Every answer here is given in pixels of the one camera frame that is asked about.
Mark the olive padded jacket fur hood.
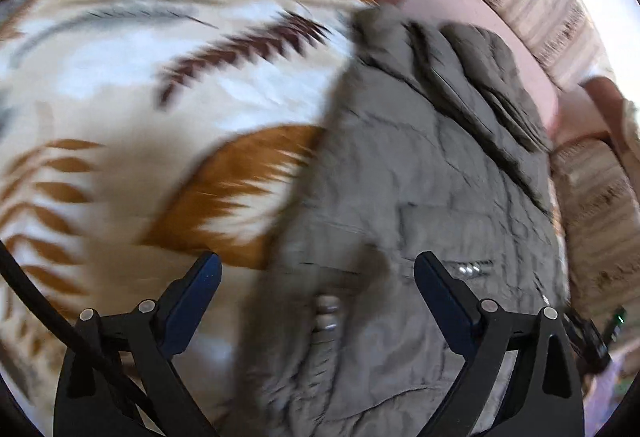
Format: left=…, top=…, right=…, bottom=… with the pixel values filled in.
left=235, top=7, right=573, bottom=437

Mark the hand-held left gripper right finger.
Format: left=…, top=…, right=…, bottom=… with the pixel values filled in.
left=414, top=251, right=584, bottom=437

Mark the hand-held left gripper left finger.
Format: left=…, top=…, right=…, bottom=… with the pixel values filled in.
left=54, top=252, right=222, bottom=437

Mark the pink cushion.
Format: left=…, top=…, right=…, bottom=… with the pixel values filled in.
left=582, top=76, right=640, bottom=162

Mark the black cable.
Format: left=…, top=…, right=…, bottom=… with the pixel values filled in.
left=0, top=239, right=156, bottom=423

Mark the cream leaf-print blanket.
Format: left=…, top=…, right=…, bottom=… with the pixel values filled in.
left=0, top=0, right=383, bottom=428

